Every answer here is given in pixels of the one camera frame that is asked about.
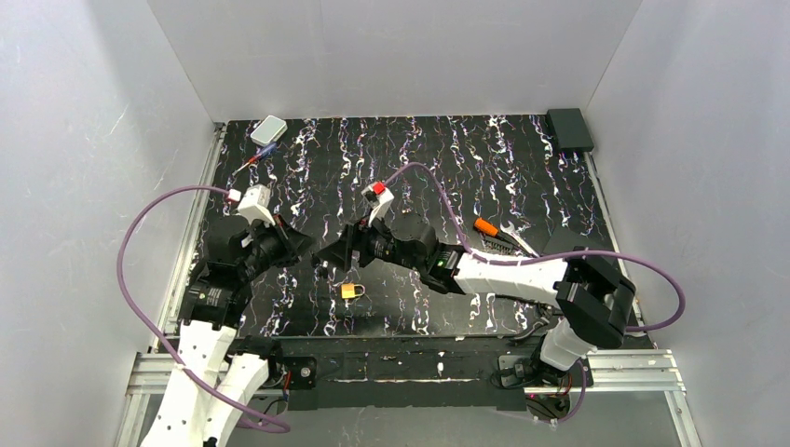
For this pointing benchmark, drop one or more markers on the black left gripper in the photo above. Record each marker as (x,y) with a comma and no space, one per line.
(283,239)

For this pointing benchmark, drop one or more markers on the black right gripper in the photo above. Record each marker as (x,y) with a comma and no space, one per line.
(352,246)

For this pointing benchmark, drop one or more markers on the black head key bunch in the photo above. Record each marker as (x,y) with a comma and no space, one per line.
(321,269)

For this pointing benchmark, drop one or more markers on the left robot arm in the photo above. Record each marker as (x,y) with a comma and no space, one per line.
(201,399)

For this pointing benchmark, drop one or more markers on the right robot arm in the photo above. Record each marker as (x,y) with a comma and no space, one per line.
(595,299)

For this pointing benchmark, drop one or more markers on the small brass padlock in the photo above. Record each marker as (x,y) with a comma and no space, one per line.
(351,291)

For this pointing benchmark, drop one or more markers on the red blue small screwdriver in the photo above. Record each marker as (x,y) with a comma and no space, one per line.
(262,153)

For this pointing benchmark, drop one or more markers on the white rectangular box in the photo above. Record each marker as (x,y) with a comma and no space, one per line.
(268,130)

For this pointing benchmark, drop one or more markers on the black bit holder strip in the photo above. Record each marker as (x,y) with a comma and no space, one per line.
(499,246)

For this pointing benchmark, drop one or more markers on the silver combination wrench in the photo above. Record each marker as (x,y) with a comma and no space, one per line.
(510,230)

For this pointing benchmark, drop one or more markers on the black flat box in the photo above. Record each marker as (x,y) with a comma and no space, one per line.
(563,239)

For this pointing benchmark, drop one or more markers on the black corner box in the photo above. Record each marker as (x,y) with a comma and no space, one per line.
(570,130)

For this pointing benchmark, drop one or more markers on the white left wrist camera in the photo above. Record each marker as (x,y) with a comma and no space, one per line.
(253,205)

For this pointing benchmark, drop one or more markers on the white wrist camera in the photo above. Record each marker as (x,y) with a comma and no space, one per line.
(379,199)
(253,205)

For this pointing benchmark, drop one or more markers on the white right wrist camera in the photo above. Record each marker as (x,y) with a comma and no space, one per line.
(379,199)

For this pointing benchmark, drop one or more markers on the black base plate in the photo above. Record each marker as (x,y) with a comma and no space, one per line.
(404,371)

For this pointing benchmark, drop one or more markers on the orange handle screwdriver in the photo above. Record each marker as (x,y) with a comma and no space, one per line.
(484,227)

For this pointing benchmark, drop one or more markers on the aluminium frame rail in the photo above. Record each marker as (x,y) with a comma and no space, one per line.
(445,172)

